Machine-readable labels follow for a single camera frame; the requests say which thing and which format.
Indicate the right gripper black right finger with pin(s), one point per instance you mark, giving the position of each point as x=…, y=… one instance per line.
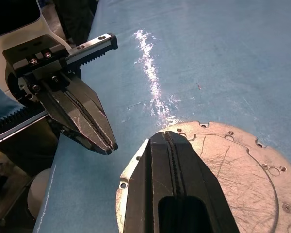
x=196, y=174

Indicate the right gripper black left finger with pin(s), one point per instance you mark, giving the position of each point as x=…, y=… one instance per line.
x=148, y=174

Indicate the black robot waist part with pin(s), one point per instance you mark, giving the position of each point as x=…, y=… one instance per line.
x=75, y=19

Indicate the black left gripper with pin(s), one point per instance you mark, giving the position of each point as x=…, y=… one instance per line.
x=51, y=58

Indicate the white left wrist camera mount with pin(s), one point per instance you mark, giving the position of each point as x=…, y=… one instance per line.
x=44, y=21

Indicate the silver motor end cover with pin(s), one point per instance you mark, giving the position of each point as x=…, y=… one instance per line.
x=245, y=174

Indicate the white rounded robot part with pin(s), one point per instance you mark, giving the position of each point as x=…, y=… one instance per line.
x=40, y=191

